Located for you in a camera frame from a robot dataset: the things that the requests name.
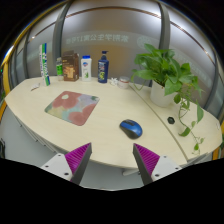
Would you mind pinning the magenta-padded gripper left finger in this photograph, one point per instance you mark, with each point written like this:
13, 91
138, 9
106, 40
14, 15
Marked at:
77, 156

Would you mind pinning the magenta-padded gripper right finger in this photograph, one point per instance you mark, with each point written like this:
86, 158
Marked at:
147, 158

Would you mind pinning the blue computer mouse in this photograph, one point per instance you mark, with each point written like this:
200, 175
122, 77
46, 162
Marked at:
131, 128

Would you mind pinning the floral print mouse pad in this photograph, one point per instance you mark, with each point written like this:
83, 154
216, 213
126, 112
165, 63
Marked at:
72, 108

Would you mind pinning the small black object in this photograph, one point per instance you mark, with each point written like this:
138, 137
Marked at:
171, 120

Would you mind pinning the green plant in white pot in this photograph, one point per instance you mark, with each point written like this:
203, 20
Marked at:
161, 88

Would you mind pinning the small white jar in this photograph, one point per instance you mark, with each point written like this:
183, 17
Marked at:
123, 82

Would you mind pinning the small white packet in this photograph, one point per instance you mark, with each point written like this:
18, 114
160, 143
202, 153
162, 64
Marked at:
35, 87

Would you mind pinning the small white crumpled item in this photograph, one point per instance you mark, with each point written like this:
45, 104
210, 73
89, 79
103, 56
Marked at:
114, 81

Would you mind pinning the white bottle with blue cap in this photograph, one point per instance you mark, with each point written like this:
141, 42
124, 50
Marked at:
86, 70

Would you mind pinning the clear bottle with green label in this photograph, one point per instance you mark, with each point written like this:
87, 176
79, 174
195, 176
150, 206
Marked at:
59, 70

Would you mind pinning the brown carton box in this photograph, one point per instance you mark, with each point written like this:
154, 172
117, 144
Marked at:
70, 68

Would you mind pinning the dark blue pump bottle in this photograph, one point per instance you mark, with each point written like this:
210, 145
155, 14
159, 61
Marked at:
103, 70

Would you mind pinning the white and green tube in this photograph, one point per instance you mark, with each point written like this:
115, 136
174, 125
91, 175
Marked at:
44, 66

